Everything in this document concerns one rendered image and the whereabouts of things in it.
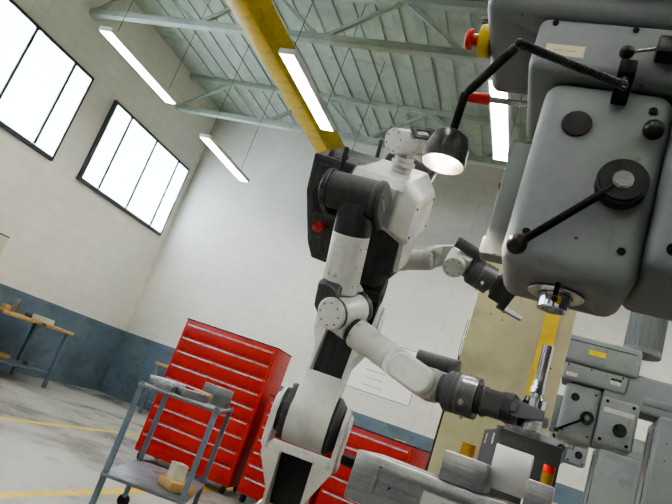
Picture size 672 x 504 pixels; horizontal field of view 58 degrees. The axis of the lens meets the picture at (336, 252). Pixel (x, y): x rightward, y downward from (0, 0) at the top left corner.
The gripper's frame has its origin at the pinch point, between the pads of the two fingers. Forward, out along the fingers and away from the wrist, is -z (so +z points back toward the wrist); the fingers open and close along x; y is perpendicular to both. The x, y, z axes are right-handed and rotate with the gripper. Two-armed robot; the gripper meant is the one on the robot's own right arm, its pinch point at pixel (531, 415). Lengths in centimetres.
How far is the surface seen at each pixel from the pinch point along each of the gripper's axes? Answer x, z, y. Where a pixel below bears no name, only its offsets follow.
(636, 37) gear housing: -46, -7, -55
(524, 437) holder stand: -6.1, -0.6, 4.9
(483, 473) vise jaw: -43.4, -1.4, 13.5
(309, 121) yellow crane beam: 517, 452, -359
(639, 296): -31.6, -15.0, -19.0
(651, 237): -44, -15, -24
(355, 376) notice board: 822, 390, -59
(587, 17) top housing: -47, 1, -58
